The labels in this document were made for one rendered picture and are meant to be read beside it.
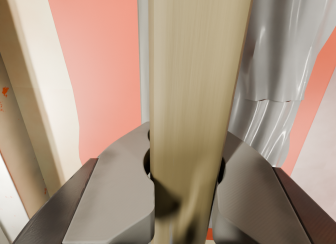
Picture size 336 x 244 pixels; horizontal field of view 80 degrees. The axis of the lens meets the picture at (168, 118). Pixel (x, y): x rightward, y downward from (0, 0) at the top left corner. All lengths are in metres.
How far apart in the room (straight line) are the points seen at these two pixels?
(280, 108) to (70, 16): 0.18
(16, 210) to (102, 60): 0.18
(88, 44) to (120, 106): 0.06
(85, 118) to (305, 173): 0.23
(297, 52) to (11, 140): 0.25
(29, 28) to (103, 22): 0.06
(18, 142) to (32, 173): 0.04
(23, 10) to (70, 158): 0.14
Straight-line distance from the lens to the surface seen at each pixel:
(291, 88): 0.20
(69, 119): 0.21
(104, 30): 0.18
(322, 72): 0.21
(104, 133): 0.21
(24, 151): 0.25
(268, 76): 0.18
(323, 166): 0.26
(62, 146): 0.24
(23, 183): 0.25
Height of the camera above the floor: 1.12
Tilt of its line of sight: 62 degrees down
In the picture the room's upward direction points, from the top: 175 degrees counter-clockwise
